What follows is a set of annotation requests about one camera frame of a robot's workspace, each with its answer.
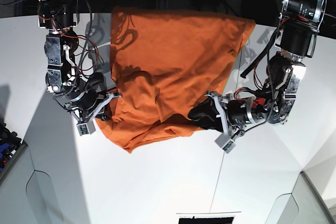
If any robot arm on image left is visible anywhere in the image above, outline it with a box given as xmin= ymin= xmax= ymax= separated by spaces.
xmin=37 ymin=0 xmax=121 ymax=125

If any grey panel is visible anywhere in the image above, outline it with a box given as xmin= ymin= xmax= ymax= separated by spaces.
xmin=266 ymin=171 xmax=335 ymax=224
xmin=1 ymin=146 xmax=65 ymax=223

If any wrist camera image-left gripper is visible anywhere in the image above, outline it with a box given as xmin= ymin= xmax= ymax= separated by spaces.
xmin=76 ymin=121 xmax=96 ymax=136

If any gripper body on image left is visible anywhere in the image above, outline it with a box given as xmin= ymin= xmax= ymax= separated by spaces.
xmin=64 ymin=89 xmax=121 ymax=123

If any black slot plate bottom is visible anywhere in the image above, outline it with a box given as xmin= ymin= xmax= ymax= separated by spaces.
xmin=176 ymin=211 xmax=241 ymax=224

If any blue black items bin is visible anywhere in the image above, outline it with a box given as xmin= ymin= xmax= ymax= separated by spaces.
xmin=0 ymin=119 xmax=22 ymax=172

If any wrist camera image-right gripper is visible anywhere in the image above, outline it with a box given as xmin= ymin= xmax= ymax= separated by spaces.
xmin=215 ymin=133 xmax=237 ymax=154

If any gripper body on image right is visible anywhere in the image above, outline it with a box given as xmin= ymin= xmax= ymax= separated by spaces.
xmin=206 ymin=91 xmax=263 ymax=137

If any grey panel bottom right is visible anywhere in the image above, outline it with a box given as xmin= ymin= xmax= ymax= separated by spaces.
xmin=266 ymin=171 xmax=335 ymax=224

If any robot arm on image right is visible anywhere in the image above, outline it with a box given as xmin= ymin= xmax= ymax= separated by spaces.
xmin=188 ymin=0 xmax=327 ymax=139

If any orange t-shirt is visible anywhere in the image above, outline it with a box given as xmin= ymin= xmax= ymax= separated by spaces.
xmin=97 ymin=7 xmax=256 ymax=152

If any grey panel bottom left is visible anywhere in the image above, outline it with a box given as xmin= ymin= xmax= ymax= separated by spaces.
xmin=1 ymin=146 xmax=65 ymax=223

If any round black stool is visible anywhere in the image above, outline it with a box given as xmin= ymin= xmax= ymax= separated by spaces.
xmin=240 ymin=0 xmax=279 ymax=26

